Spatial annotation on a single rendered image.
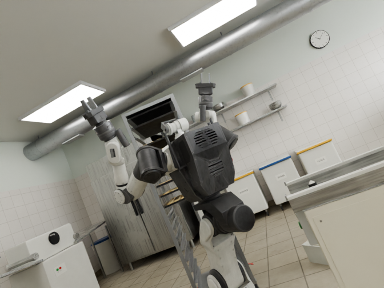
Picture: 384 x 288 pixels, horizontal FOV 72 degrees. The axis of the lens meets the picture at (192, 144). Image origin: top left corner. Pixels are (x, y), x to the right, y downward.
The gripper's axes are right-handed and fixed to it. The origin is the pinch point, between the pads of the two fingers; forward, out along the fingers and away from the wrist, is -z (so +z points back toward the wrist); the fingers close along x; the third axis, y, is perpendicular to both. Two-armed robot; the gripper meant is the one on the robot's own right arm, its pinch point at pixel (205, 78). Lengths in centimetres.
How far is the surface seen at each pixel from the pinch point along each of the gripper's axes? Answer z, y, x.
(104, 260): 272, 345, 183
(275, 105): -16, 302, -137
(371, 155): 44, -51, -67
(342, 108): -9, 299, -252
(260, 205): 149, 265, -100
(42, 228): 193, 302, 278
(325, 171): 52, -46, -50
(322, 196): 57, -72, -36
